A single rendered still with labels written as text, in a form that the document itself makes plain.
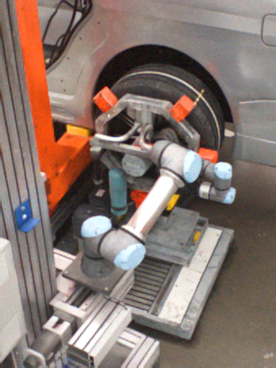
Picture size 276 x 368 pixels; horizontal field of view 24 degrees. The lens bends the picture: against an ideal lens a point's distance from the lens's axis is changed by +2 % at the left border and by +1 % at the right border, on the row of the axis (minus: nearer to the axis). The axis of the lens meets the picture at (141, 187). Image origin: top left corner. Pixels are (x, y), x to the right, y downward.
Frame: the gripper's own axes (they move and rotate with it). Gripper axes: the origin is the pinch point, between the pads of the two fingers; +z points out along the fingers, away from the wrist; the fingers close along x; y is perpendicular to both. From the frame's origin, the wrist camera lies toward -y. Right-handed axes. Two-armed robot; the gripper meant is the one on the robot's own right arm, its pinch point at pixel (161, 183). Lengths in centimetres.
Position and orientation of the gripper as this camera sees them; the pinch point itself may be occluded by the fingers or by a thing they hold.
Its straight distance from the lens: 300.8
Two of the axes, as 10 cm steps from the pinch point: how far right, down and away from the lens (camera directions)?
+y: -0.2, -7.9, -6.2
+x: -3.8, 5.8, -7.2
